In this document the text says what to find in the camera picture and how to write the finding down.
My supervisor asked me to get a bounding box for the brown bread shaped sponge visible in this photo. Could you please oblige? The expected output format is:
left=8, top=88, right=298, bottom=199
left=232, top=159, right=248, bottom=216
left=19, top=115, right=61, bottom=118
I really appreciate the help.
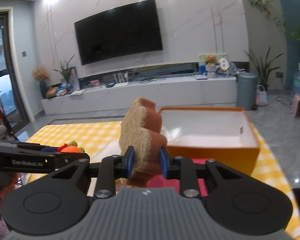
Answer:
left=119, top=98, right=167, bottom=187

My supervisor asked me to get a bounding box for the person's left hand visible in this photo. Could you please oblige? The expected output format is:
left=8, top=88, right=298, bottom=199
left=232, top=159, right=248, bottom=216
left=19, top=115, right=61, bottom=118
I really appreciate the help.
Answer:
left=0, top=173, right=19, bottom=213

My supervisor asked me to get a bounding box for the red cube box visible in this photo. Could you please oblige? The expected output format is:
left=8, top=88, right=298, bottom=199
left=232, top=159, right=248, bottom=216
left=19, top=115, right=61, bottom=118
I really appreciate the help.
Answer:
left=142, top=154, right=207, bottom=198

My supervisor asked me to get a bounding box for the yellow checkered tablecloth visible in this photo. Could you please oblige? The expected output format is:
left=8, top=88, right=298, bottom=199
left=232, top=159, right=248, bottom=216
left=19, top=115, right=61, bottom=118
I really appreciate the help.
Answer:
left=27, top=121, right=300, bottom=239

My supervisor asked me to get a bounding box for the orange crochet carrot toy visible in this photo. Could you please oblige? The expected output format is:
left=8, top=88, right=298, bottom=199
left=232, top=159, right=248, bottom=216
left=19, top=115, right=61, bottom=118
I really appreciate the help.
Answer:
left=57, top=140, right=85, bottom=153

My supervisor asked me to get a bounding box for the orange cardboard box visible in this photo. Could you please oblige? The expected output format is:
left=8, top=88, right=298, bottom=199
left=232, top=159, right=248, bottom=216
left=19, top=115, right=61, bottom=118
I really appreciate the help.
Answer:
left=159, top=107, right=260, bottom=175

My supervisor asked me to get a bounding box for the purple fluffy blanket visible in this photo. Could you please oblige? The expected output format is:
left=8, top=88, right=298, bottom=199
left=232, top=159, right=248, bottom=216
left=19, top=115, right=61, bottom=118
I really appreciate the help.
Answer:
left=0, top=219, right=10, bottom=240

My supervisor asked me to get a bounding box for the white marble tv cabinet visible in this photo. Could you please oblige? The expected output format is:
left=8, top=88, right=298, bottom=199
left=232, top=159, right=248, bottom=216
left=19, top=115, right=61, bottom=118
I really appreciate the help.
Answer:
left=42, top=76, right=237, bottom=115

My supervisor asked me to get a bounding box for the white wifi router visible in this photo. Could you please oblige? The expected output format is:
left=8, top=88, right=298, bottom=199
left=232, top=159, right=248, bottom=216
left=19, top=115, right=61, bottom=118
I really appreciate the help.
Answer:
left=113, top=72, right=129, bottom=84

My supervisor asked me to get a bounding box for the dried yellow flower vase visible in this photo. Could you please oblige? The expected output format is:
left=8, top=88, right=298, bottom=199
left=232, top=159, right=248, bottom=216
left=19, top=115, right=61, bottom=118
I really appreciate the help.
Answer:
left=32, top=66, right=49, bottom=99

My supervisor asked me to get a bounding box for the green plant on cabinet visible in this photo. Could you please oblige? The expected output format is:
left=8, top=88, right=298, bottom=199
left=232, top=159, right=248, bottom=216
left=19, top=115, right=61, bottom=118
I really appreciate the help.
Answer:
left=53, top=55, right=74, bottom=94

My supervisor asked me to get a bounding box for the pastel woven basket bag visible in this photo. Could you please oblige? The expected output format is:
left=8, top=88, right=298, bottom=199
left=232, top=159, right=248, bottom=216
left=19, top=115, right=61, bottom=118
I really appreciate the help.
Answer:
left=256, top=85, right=268, bottom=107

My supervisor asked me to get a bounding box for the grey round trash bin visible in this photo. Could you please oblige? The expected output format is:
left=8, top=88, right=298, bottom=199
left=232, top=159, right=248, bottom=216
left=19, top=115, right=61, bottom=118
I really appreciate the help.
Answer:
left=237, top=72, right=257, bottom=111

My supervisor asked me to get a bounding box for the teddy bear gift set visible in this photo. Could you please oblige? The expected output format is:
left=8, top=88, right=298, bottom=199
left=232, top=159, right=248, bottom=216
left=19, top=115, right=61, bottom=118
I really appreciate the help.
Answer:
left=198, top=54, right=230, bottom=79

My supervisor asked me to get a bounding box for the green potted floor plant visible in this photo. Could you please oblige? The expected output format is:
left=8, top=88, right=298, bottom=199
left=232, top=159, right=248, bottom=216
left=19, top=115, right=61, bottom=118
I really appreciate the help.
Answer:
left=244, top=46, right=283, bottom=91

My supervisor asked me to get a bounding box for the pink small heater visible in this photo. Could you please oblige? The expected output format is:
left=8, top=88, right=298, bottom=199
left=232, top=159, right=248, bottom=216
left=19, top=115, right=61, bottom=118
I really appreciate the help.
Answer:
left=292, top=94, right=300, bottom=118

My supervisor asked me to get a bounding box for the hanging ivy vine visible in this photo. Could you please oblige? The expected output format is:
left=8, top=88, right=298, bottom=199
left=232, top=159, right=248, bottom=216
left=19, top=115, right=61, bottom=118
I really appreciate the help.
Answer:
left=247, top=0, right=286, bottom=35

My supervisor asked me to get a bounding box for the black wall television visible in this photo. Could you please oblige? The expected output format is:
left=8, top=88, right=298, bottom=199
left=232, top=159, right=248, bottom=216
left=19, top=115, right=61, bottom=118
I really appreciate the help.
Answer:
left=74, top=0, right=163, bottom=65

